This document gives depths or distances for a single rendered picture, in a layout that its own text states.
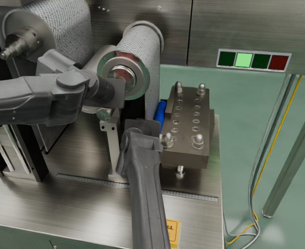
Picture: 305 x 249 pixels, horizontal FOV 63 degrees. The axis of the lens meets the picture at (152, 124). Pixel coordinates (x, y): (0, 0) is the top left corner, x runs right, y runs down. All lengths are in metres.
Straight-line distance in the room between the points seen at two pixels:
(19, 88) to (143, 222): 0.27
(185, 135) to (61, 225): 0.46
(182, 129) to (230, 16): 0.41
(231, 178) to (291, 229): 0.52
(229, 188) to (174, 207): 1.28
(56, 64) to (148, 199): 0.30
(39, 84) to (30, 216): 0.52
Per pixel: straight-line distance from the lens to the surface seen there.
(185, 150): 0.78
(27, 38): 0.72
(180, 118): 0.90
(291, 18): 0.99
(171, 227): 0.74
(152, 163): 0.50
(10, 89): 0.41
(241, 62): 1.00
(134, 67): 0.66
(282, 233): 1.97
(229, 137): 2.47
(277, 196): 1.82
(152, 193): 0.45
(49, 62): 0.52
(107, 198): 0.83
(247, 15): 0.95
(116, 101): 0.57
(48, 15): 0.75
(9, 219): 0.88
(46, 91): 0.41
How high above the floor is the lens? 1.57
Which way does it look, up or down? 39 degrees down
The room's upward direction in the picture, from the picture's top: straight up
